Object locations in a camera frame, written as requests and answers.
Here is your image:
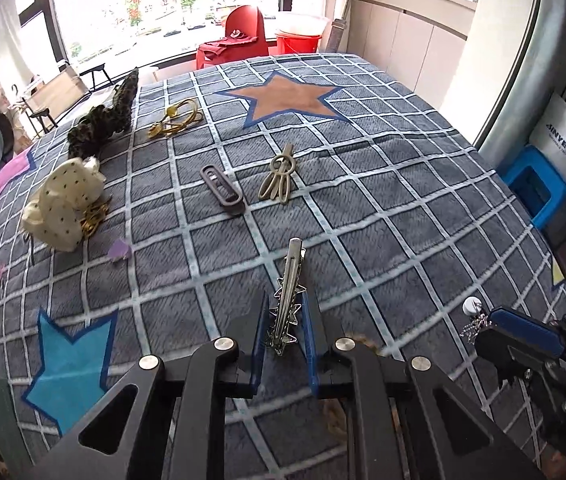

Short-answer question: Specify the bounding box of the beige openwork hair clip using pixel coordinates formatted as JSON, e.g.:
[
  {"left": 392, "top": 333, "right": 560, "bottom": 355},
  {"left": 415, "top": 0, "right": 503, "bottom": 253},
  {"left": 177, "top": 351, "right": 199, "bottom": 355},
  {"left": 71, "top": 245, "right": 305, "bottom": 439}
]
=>
[{"left": 258, "top": 143, "right": 297, "bottom": 206}]

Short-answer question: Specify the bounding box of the large window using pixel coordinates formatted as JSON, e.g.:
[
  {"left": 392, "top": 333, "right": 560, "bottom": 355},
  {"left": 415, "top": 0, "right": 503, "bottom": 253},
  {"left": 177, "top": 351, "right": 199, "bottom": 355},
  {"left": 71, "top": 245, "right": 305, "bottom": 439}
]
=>
[{"left": 48, "top": 0, "right": 294, "bottom": 66}]

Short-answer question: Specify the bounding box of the beige folding chair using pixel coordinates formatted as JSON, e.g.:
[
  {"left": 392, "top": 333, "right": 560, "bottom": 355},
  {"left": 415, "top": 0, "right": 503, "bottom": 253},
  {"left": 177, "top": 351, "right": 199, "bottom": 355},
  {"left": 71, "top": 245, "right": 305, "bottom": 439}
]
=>
[{"left": 23, "top": 67, "right": 89, "bottom": 133}]

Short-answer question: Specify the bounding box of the leopard print scrunchie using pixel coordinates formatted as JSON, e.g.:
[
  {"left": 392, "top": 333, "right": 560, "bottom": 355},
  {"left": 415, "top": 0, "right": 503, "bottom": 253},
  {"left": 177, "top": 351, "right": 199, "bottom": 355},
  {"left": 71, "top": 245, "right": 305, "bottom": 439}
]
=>
[{"left": 67, "top": 66, "right": 140, "bottom": 159}]

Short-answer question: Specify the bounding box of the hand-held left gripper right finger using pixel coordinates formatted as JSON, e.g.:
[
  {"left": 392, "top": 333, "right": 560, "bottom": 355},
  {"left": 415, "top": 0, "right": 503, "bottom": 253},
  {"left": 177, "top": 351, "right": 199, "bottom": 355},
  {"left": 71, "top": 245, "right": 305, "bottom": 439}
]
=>
[{"left": 301, "top": 290, "right": 546, "bottom": 480}]

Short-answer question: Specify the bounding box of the white paper bag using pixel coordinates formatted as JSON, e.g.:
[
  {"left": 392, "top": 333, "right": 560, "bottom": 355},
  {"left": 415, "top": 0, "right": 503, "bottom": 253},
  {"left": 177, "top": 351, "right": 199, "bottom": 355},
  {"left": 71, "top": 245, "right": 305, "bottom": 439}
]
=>
[{"left": 528, "top": 92, "right": 566, "bottom": 197}]

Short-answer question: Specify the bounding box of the gold hair tie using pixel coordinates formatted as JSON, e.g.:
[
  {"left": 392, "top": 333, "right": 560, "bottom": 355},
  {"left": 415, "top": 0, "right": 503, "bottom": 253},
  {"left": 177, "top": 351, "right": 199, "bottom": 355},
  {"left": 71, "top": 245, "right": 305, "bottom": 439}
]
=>
[{"left": 147, "top": 98, "right": 205, "bottom": 140}]

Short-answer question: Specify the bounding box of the red plastic bucket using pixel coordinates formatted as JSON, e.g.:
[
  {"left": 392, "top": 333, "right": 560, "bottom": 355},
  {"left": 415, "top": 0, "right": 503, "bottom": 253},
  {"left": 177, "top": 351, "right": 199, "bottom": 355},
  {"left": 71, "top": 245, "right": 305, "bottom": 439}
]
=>
[{"left": 275, "top": 14, "right": 328, "bottom": 56}]

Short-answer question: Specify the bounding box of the long silver hair clip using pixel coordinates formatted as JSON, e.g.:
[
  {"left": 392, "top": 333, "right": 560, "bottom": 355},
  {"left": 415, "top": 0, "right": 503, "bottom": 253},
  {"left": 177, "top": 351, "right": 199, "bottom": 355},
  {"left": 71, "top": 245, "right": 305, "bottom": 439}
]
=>
[{"left": 264, "top": 237, "right": 309, "bottom": 357}]

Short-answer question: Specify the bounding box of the small purple hair clip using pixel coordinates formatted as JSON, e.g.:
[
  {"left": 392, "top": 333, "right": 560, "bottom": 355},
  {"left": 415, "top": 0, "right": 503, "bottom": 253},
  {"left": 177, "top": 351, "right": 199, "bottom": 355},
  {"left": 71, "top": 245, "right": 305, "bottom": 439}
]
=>
[{"left": 107, "top": 239, "right": 133, "bottom": 264}]

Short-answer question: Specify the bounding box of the gold claw hair clip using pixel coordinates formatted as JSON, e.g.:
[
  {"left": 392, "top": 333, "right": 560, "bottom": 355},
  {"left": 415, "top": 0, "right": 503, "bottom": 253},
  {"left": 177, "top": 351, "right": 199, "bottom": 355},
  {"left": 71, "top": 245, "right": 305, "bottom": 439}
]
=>
[{"left": 80, "top": 195, "right": 113, "bottom": 237}]

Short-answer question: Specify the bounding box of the grey plaid star blanket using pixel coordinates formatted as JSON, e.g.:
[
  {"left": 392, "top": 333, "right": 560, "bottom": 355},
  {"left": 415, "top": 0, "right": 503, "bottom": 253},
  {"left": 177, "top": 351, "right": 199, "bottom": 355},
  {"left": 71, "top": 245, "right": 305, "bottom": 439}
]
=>
[{"left": 0, "top": 52, "right": 566, "bottom": 480}]

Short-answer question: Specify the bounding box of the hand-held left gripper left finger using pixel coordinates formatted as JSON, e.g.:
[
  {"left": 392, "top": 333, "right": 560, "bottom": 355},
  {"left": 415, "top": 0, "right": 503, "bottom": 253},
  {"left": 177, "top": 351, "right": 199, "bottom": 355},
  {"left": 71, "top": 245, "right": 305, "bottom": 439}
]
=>
[{"left": 10, "top": 292, "right": 270, "bottom": 480}]

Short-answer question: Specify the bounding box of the silver grey refrigerator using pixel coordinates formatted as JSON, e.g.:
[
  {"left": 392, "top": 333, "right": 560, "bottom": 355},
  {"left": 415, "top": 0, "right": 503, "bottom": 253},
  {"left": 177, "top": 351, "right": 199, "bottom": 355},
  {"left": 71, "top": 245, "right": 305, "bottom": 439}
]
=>
[{"left": 473, "top": 0, "right": 566, "bottom": 161}]

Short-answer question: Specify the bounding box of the red plastic chair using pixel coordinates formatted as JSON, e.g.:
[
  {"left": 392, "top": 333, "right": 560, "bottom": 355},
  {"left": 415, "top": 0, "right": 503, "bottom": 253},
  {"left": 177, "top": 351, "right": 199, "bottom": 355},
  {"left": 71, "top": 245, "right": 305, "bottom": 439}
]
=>
[{"left": 195, "top": 5, "right": 270, "bottom": 71}]

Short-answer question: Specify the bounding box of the brown rectangular hair clip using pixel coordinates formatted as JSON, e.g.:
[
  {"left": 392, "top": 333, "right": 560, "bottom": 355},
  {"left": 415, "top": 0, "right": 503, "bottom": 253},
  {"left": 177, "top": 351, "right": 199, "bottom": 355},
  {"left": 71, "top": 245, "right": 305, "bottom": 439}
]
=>
[{"left": 199, "top": 163, "right": 248, "bottom": 217}]

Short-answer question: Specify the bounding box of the black side table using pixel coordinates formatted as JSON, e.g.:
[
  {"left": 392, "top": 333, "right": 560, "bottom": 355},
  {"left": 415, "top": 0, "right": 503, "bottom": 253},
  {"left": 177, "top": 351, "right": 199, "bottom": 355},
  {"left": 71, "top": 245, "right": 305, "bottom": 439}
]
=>
[{"left": 76, "top": 62, "right": 114, "bottom": 89}]

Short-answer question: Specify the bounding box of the pearl chain earring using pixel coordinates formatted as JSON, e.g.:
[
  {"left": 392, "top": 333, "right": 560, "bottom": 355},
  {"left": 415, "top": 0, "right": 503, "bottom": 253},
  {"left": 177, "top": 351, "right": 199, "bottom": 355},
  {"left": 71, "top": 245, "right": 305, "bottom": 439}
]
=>
[{"left": 462, "top": 296, "right": 490, "bottom": 346}]

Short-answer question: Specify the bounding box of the blue plastic stool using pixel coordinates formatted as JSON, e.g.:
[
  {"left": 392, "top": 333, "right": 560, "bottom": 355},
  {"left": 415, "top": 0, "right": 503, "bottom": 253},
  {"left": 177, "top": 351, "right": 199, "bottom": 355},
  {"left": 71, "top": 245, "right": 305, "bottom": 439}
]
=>
[{"left": 503, "top": 145, "right": 566, "bottom": 231}]

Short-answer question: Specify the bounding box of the beige low cabinet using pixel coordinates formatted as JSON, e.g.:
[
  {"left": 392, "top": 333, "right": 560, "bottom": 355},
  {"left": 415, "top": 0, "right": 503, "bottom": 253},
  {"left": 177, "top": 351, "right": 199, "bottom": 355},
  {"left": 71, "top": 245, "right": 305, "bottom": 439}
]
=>
[{"left": 348, "top": 0, "right": 478, "bottom": 93}]

